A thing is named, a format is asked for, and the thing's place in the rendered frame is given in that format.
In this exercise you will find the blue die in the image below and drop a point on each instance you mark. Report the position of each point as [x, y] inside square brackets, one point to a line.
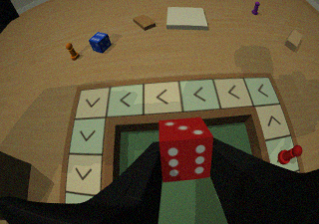
[100, 42]

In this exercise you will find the purple pawn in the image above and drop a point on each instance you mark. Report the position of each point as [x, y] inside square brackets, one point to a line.
[255, 11]

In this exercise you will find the red die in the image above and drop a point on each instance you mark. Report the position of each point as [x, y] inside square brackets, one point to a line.
[185, 147]

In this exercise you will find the red pawn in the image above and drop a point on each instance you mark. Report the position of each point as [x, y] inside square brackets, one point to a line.
[285, 156]

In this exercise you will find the orange game pawn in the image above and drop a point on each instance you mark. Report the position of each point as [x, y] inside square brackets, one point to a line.
[74, 54]

